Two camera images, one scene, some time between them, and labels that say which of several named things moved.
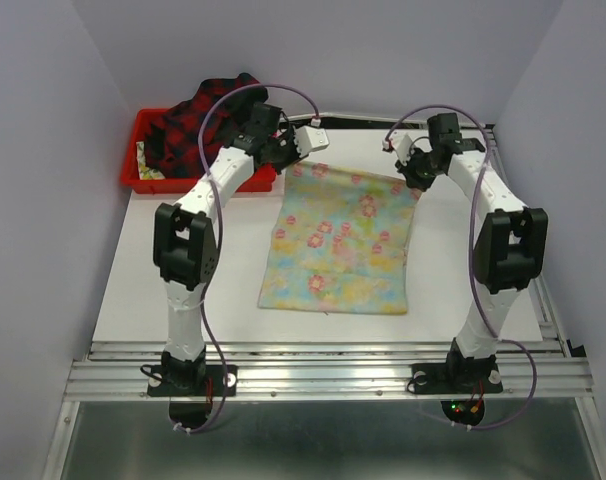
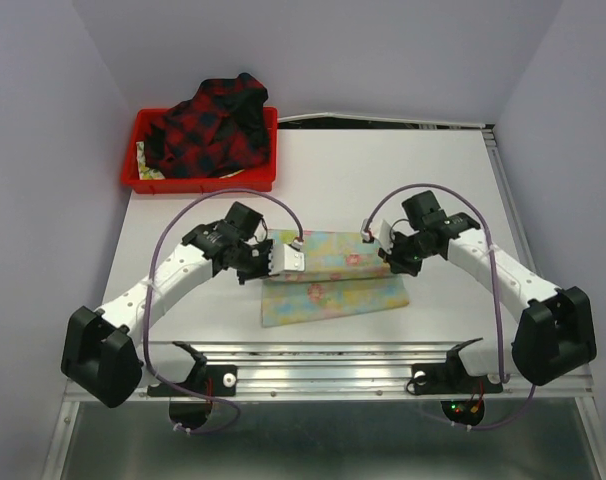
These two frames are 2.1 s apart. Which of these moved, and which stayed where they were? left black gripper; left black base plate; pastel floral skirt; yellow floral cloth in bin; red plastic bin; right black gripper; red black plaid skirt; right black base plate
Moved: left black gripper; pastel floral skirt; right black gripper
Stayed: red black plaid skirt; yellow floral cloth in bin; right black base plate; red plastic bin; left black base plate
